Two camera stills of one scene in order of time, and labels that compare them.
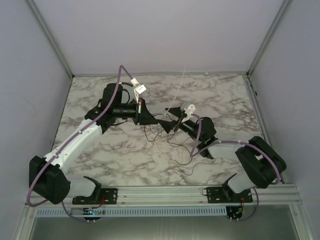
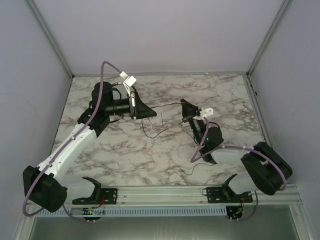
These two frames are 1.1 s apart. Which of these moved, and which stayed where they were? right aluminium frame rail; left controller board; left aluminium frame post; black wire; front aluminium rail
Moved: black wire
Stayed: front aluminium rail; left aluminium frame post; left controller board; right aluminium frame rail
